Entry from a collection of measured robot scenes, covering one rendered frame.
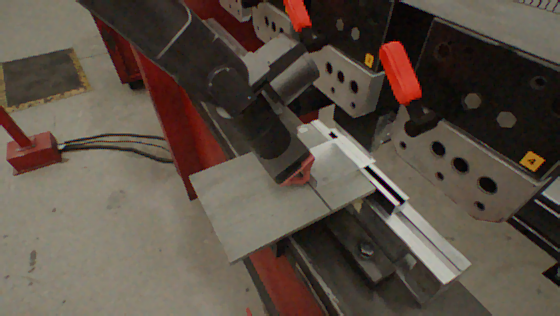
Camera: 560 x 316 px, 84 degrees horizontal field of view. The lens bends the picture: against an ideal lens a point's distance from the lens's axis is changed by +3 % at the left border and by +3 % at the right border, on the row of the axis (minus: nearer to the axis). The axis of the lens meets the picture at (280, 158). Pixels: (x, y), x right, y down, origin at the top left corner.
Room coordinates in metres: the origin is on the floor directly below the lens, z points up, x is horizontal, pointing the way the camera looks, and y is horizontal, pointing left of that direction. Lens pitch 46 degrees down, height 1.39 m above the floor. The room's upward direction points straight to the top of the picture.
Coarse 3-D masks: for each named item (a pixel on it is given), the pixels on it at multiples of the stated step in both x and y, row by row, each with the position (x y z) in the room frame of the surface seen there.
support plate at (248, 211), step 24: (312, 144) 0.42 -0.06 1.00; (216, 168) 0.36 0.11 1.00; (240, 168) 0.36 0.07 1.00; (216, 192) 0.31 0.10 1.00; (240, 192) 0.31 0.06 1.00; (264, 192) 0.31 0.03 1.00; (288, 192) 0.31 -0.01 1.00; (312, 192) 0.31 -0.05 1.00; (336, 192) 0.31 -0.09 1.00; (360, 192) 0.31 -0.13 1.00; (216, 216) 0.26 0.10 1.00; (240, 216) 0.26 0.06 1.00; (264, 216) 0.26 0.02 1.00; (288, 216) 0.26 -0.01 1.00; (312, 216) 0.26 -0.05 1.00; (240, 240) 0.22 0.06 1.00; (264, 240) 0.22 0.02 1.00
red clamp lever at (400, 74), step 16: (384, 48) 0.29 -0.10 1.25; (400, 48) 0.29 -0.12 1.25; (384, 64) 0.28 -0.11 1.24; (400, 64) 0.27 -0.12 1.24; (400, 80) 0.26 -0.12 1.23; (416, 80) 0.27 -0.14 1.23; (400, 96) 0.26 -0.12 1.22; (416, 96) 0.25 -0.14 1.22; (416, 112) 0.24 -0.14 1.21; (416, 128) 0.23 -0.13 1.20; (432, 128) 0.24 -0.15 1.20
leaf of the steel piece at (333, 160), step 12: (324, 144) 0.42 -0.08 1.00; (336, 144) 0.42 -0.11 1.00; (324, 156) 0.39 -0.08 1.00; (336, 156) 0.39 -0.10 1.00; (348, 156) 0.39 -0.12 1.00; (312, 168) 0.36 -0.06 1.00; (324, 168) 0.36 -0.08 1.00; (336, 168) 0.36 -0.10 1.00; (348, 168) 0.36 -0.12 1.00; (360, 168) 0.36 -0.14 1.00; (312, 180) 0.32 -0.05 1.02; (324, 180) 0.33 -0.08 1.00
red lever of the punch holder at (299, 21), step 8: (288, 0) 0.45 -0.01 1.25; (296, 0) 0.45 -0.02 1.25; (288, 8) 0.45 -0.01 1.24; (296, 8) 0.44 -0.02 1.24; (304, 8) 0.45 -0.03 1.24; (296, 16) 0.43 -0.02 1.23; (304, 16) 0.44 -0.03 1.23; (296, 24) 0.43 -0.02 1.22; (304, 24) 0.43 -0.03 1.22; (304, 32) 0.42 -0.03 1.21; (304, 40) 0.42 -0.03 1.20; (312, 40) 0.41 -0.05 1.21; (320, 40) 0.41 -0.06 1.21; (312, 48) 0.40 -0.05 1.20; (320, 48) 0.41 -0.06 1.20
